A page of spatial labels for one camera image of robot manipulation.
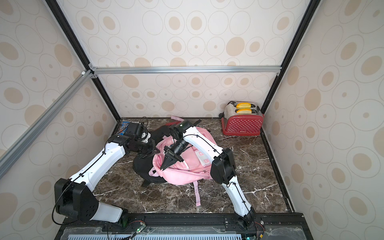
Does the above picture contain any black backpack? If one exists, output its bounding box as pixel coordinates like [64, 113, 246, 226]
[133, 125, 172, 184]

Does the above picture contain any pink backpack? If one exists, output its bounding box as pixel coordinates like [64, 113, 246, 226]
[148, 134, 212, 207]

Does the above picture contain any red backpack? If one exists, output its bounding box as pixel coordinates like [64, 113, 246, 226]
[165, 121, 181, 126]

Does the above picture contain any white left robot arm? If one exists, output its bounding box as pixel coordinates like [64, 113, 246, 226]
[53, 135, 156, 229]

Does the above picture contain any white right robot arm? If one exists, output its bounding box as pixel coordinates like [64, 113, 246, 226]
[160, 120, 256, 230]

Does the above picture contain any blue candy packet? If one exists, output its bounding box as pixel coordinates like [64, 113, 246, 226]
[116, 121, 130, 135]

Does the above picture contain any red polka dot toaster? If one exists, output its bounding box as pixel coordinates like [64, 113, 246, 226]
[219, 101, 264, 136]

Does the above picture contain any yellow toast slice front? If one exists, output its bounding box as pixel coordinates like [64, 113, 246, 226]
[235, 109, 254, 115]

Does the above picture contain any yellow toast slice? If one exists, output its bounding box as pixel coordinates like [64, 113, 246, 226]
[236, 103, 253, 109]
[235, 109, 254, 115]

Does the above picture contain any yellow toast slice rear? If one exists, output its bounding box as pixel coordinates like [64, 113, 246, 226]
[236, 103, 253, 109]

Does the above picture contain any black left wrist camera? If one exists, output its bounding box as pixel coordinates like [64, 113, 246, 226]
[123, 122, 150, 143]

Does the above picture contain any horizontal aluminium rail back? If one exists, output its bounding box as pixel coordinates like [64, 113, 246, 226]
[91, 66, 282, 76]

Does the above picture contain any aluminium rail left wall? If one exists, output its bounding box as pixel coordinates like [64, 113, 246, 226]
[1, 70, 93, 177]

